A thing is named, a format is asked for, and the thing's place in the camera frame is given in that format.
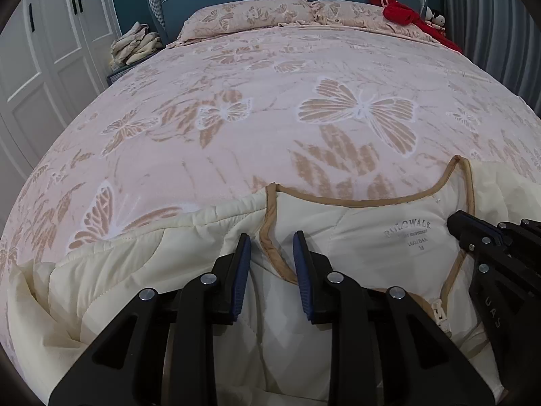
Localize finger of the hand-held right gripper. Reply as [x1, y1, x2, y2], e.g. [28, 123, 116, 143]
[447, 210, 541, 248]
[454, 230, 541, 280]

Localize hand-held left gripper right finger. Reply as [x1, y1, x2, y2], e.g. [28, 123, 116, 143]
[293, 230, 495, 406]

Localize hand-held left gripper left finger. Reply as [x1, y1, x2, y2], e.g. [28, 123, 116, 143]
[48, 232, 265, 406]

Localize cream quilted jacket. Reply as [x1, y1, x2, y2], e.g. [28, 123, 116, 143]
[8, 155, 541, 406]

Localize pile of cream clothes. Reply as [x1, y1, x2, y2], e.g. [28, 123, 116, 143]
[110, 22, 163, 68]

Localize pink butterfly blanket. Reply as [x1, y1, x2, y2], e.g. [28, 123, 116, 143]
[0, 25, 541, 347]

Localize grey curtain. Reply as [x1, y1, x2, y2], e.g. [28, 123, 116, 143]
[442, 0, 541, 119]

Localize red garment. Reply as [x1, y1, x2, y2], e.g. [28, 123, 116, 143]
[370, 0, 463, 53]

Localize pink butterfly pillow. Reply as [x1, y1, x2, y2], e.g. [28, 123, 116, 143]
[310, 0, 436, 43]
[166, 0, 315, 49]

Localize white wardrobe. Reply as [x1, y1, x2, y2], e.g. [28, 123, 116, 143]
[0, 0, 123, 178]

